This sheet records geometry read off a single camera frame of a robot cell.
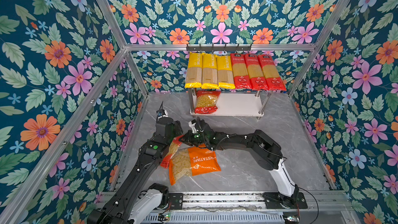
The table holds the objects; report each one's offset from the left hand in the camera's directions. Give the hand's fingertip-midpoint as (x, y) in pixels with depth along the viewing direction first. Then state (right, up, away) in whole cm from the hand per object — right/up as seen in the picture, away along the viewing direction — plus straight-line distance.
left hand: (178, 119), depth 77 cm
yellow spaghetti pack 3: (+24, +25, +3) cm, 34 cm away
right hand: (-2, -11, +6) cm, 13 cm away
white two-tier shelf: (+32, +8, +27) cm, 43 cm away
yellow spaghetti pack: (+8, +24, +2) cm, 25 cm away
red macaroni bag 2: (+14, +10, +24) cm, 30 cm away
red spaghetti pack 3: (+47, +20, -1) cm, 51 cm away
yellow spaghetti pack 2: (+16, +25, +3) cm, 30 cm away
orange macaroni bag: (+6, -23, +4) cm, 24 cm away
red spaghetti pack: (+32, +24, +3) cm, 40 cm away
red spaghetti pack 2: (+40, +25, +3) cm, 47 cm away
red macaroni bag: (-4, -16, +7) cm, 18 cm away
